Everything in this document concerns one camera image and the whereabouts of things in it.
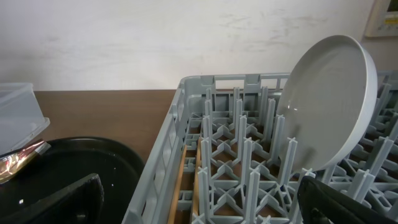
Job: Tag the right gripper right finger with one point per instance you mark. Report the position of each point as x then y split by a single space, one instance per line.
320 203

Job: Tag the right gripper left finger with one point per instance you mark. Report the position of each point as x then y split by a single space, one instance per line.
79 202

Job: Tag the gold foil wrapper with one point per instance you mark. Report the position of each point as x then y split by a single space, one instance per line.
14 161

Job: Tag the wooden chopstick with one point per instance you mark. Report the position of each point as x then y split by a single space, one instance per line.
195 198
173 206

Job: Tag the white round plate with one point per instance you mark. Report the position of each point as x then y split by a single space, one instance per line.
328 101

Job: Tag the grey dishwasher rack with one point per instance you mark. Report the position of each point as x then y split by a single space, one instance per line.
246 171

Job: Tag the round black serving tray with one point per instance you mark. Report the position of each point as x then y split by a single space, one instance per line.
69 160

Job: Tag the clear plastic storage bin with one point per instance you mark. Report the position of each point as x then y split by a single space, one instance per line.
21 117

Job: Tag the wall control panel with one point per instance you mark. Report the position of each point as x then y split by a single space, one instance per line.
382 21

